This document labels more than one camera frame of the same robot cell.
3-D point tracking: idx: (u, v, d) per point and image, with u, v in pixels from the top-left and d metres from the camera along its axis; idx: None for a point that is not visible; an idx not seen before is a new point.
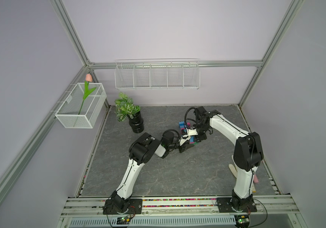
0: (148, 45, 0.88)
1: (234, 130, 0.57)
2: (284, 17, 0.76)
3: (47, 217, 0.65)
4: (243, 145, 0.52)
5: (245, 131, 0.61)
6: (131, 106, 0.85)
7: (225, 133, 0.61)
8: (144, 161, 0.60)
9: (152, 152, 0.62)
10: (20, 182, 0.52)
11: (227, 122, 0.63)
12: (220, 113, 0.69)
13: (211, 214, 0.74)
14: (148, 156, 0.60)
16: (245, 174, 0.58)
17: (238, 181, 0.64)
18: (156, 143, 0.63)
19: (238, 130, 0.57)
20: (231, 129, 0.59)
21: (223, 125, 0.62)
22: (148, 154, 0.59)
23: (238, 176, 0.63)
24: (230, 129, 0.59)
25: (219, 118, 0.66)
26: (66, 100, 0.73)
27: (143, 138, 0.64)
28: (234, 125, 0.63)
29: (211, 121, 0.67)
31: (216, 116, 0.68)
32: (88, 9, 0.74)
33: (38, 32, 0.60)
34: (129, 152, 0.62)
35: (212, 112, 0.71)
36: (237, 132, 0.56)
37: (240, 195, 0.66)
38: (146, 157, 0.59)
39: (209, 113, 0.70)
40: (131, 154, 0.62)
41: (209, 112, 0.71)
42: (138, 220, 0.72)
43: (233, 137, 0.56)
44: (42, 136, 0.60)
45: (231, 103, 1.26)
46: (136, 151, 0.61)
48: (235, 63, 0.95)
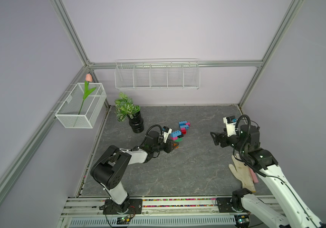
0: (148, 45, 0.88)
1: (300, 211, 0.41)
2: (285, 16, 0.75)
3: (47, 218, 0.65)
4: None
5: (317, 218, 0.40)
6: (131, 106, 0.85)
7: (280, 201, 0.45)
8: (113, 185, 0.47)
9: (120, 172, 0.48)
10: (21, 181, 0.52)
11: (288, 186, 0.45)
12: (279, 166, 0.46)
13: (211, 214, 0.74)
14: (115, 178, 0.47)
16: (274, 221, 0.49)
17: (255, 208, 0.58)
18: (117, 168, 0.47)
19: (304, 211, 0.41)
20: (292, 203, 0.42)
21: (280, 190, 0.45)
22: (116, 175, 0.46)
23: (259, 205, 0.58)
24: (292, 206, 0.42)
25: (278, 176, 0.47)
26: (66, 100, 0.73)
27: (105, 156, 0.49)
28: (299, 199, 0.43)
29: (260, 170, 0.50)
31: (272, 170, 0.48)
32: (88, 9, 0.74)
33: (38, 33, 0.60)
34: (92, 176, 0.48)
35: (265, 157, 0.51)
36: (304, 215, 0.40)
37: (243, 204, 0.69)
38: (112, 182, 0.46)
39: (261, 159, 0.50)
40: (96, 179, 0.47)
41: (262, 156, 0.51)
42: (138, 220, 0.72)
43: (296, 220, 0.41)
44: (42, 136, 0.60)
45: (231, 103, 1.26)
46: (100, 175, 0.46)
48: (235, 63, 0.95)
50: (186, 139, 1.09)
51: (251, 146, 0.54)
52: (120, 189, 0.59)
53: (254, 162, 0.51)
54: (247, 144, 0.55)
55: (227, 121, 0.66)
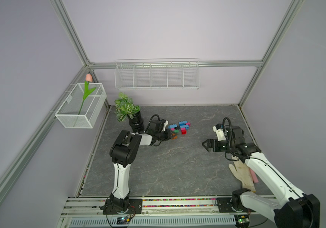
0: (148, 45, 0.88)
1: (283, 185, 0.45)
2: (285, 16, 0.75)
3: (47, 217, 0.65)
4: (295, 211, 0.39)
5: (299, 190, 0.43)
6: (131, 106, 0.85)
7: (268, 183, 0.49)
8: (129, 161, 0.55)
9: (135, 150, 0.57)
10: (21, 181, 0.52)
11: (272, 167, 0.50)
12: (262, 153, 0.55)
13: (211, 214, 0.74)
14: (132, 155, 0.56)
16: (270, 208, 0.50)
17: (253, 201, 0.58)
18: (132, 146, 0.56)
19: (287, 185, 0.45)
20: (275, 179, 0.46)
21: (265, 171, 0.49)
22: (132, 153, 0.55)
23: (256, 198, 0.58)
24: (276, 181, 0.46)
25: (261, 159, 0.53)
26: (66, 100, 0.73)
27: (119, 138, 0.58)
28: (282, 176, 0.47)
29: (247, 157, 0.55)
31: (256, 156, 0.54)
32: (88, 9, 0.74)
33: (38, 33, 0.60)
34: (111, 156, 0.56)
35: (250, 147, 0.58)
36: (287, 188, 0.44)
37: (243, 202, 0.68)
38: (130, 158, 0.55)
39: (245, 147, 0.57)
40: (114, 158, 0.57)
41: (246, 146, 0.58)
42: (138, 220, 0.72)
43: (281, 194, 0.44)
44: (42, 135, 0.60)
45: (231, 103, 1.26)
46: (118, 153, 0.55)
48: (235, 62, 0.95)
50: (186, 139, 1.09)
51: (235, 140, 0.62)
52: (127, 182, 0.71)
53: (241, 152, 0.58)
54: (233, 139, 0.63)
55: (215, 128, 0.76)
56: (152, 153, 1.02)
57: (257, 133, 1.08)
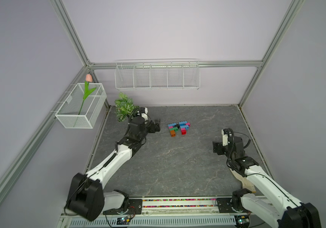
0: (147, 45, 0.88)
1: (281, 195, 0.46)
2: (284, 17, 0.76)
3: (47, 218, 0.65)
4: (294, 220, 0.40)
5: (297, 199, 0.44)
6: (131, 106, 0.85)
7: (267, 194, 0.50)
8: (92, 215, 0.41)
9: (99, 200, 0.42)
10: (21, 181, 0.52)
11: (270, 179, 0.51)
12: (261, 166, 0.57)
13: (211, 214, 0.74)
14: (96, 206, 0.42)
16: (272, 216, 0.49)
17: (254, 205, 0.58)
18: (91, 193, 0.40)
19: (286, 195, 0.46)
20: (273, 189, 0.48)
21: (263, 182, 0.51)
22: (94, 206, 0.41)
23: (257, 203, 0.58)
24: (273, 191, 0.48)
25: (260, 172, 0.54)
26: (66, 100, 0.73)
27: (76, 187, 0.41)
28: (280, 187, 0.49)
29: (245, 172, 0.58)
31: (255, 169, 0.56)
32: (88, 9, 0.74)
33: (38, 33, 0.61)
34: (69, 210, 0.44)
35: (248, 161, 0.60)
36: (284, 198, 0.45)
37: (243, 204, 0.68)
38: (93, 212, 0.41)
39: (244, 162, 0.60)
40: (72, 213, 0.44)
41: (244, 160, 0.61)
42: (138, 220, 0.72)
43: (279, 203, 0.45)
44: (42, 136, 0.60)
45: (231, 103, 1.26)
46: (76, 207, 0.41)
48: (235, 62, 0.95)
50: (186, 139, 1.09)
51: (236, 154, 0.64)
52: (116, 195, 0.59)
53: (240, 166, 0.61)
54: (234, 152, 0.64)
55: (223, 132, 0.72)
56: (152, 153, 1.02)
57: (257, 133, 1.08)
